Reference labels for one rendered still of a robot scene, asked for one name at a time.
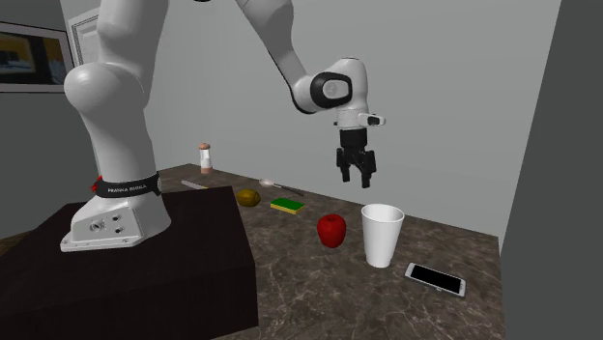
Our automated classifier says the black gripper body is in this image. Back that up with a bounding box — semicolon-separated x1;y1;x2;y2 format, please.
338;127;369;159

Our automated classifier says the brown kiwi fruit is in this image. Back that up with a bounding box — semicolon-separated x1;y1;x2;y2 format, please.
236;188;262;209

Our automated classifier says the green and yellow sponge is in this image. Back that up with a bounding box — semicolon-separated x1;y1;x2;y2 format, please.
270;197;306;215

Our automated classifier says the red apple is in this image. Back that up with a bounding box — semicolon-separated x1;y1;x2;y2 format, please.
316;213;348;249

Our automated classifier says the grey-framed wall picture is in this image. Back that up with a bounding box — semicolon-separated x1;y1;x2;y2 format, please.
0;21;75;94

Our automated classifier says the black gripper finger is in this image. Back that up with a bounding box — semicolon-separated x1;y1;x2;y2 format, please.
357;149;378;189
335;147;356;184

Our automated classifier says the white cup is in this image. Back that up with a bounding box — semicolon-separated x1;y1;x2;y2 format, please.
360;203;406;269

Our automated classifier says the silver spoon with black handle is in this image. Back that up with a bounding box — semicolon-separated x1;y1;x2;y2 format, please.
258;178;305;197

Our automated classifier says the white-framed wall picture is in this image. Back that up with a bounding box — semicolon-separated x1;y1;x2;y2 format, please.
67;8;102;68

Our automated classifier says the white-framed black smartphone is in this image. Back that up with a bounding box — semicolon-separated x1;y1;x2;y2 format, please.
404;262;468;298

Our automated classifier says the white salt shaker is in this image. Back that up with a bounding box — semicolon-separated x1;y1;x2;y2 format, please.
198;142;215;176

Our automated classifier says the dark robot stand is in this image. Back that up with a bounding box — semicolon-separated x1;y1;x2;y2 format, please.
0;184;260;340

